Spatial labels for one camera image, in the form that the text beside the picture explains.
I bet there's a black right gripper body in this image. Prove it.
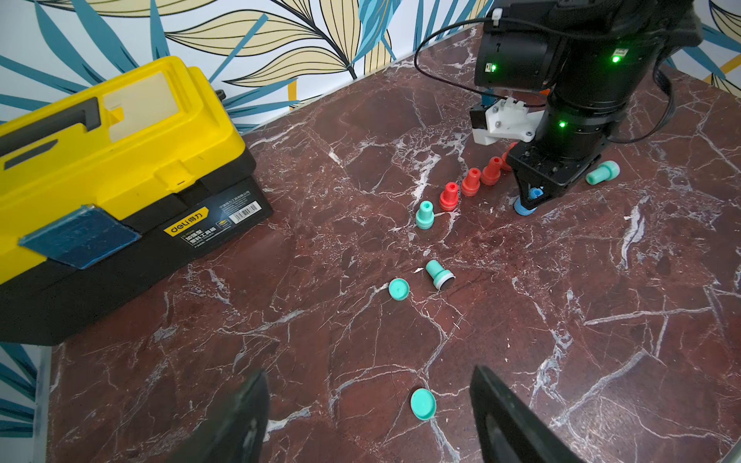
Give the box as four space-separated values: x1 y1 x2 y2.
509 142 602 203

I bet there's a green cap left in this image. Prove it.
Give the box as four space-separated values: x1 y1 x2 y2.
409 388 437 422

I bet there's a green stamp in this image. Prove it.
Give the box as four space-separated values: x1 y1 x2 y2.
586 160 621 185
426 260 455 291
415 201 435 230

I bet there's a green cap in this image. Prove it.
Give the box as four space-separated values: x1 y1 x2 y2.
388 278 410 301
409 388 437 422

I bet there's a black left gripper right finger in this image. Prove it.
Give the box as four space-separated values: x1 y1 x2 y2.
470 366 582 463

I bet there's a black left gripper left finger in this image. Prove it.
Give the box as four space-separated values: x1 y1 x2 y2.
167 370 269 462

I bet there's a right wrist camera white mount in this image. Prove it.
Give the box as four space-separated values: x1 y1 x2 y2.
469 98 544 146

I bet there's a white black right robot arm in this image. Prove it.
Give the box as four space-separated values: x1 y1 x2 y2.
475 1 702 210

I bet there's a green cap top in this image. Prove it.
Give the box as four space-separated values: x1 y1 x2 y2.
388 278 410 301

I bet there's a yellow black toolbox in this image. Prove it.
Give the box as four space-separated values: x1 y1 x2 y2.
1 57 273 346

